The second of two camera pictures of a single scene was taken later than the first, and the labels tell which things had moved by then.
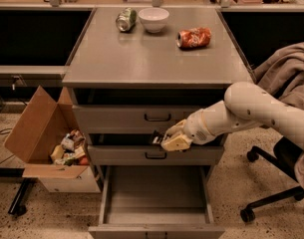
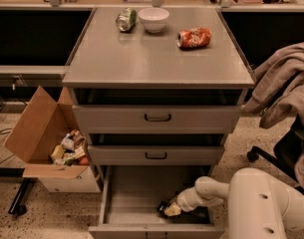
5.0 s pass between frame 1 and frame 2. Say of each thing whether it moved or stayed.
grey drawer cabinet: stayed
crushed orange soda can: stayed
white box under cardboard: stayed
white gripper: moved
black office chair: stayed
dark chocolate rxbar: moved
